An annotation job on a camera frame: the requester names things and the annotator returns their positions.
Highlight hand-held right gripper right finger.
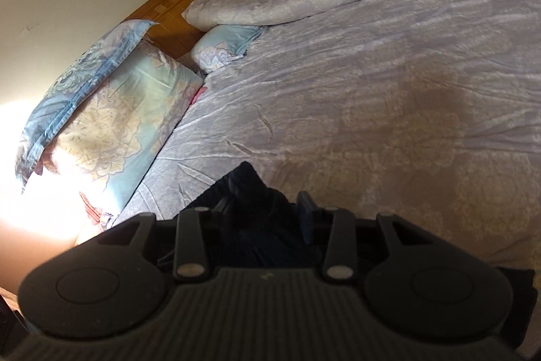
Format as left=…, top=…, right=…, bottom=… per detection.
left=296, top=191, right=441, bottom=282

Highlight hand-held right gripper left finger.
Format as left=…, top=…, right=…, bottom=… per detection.
left=94, top=196, right=232, bottom=282

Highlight navy blue pants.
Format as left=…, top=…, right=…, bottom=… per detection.
left=156, top=161, right=536, bottom=349

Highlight bed with white sheet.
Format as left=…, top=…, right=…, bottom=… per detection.
left=76, top=0, right=541, bottom=274

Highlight large floral pillow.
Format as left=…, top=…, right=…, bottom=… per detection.
left=24, top=40, right=204, bottom=227

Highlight small light blue pillow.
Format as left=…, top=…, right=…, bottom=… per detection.
left=191, top=24, right=266, bottom=74

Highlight blue patterned pillow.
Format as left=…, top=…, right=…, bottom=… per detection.
left=16, top=19, right=154, bottom=181

